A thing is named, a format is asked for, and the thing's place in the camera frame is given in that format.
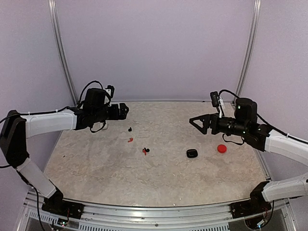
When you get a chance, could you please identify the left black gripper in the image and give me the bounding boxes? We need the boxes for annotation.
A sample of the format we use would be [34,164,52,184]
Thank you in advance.
[93,103,129,123]

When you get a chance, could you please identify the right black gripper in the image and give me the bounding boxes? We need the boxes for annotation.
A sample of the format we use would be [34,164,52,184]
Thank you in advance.
[189,113,248,137]

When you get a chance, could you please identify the black earbud charging case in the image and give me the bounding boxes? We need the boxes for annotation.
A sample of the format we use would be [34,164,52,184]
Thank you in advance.
[186,149,198,158]

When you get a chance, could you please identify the white earbud charging case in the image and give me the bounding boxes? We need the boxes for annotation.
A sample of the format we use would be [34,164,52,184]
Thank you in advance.
[102,124,108,130]

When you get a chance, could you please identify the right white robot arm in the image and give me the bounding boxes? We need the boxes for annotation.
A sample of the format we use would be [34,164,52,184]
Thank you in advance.
[189,98,308,214]

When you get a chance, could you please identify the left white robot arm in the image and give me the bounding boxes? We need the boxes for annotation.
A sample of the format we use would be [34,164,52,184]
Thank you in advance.
[0,85,129,214]

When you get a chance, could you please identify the red earbud charging case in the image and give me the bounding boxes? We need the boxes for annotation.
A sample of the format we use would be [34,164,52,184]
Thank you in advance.
[217,144,227,154]

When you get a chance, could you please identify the red and black earbuds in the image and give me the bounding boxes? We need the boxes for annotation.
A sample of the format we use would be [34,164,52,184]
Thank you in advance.
[142,148,150,155]

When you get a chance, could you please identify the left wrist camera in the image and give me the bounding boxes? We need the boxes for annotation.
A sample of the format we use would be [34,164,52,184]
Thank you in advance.
[105,85,115,99]

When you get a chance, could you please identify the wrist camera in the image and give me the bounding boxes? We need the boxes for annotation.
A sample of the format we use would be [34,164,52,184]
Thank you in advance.
[210,91,219,108]
[105,85,115,99]

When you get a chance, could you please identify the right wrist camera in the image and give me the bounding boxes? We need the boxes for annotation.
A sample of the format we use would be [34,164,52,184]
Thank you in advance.
[210,91,219,108]

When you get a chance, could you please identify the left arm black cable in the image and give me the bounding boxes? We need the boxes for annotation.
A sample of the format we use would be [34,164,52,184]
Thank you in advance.
[0,80,114,133]

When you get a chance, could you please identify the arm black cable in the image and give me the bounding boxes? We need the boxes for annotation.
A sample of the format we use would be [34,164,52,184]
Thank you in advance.
[0,80,114,133]
[218,89,308,146]

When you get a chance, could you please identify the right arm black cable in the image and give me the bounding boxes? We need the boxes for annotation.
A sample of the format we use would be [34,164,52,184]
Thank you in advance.
[218,89,308,146]

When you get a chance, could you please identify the right aluminium frame post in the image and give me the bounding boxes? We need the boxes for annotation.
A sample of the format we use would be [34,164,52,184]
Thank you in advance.
[235,0,262,96]

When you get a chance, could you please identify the aluminium frame post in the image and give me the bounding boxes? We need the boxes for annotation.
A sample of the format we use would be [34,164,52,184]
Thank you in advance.
[48,0,77,104]
[235,0,262,96]

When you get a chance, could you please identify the front aluminium rail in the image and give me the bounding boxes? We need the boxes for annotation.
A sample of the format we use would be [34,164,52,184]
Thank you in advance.
[23,192,293,231]

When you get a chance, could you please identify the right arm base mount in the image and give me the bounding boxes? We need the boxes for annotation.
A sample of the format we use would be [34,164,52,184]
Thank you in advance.
[230,191,272,219]

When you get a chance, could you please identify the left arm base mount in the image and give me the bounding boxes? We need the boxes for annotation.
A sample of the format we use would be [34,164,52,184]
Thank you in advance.
[42,187,84,219]

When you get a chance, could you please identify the left aluminium frame post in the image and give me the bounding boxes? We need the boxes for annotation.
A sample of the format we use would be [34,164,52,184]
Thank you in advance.
[48,0,77,104]

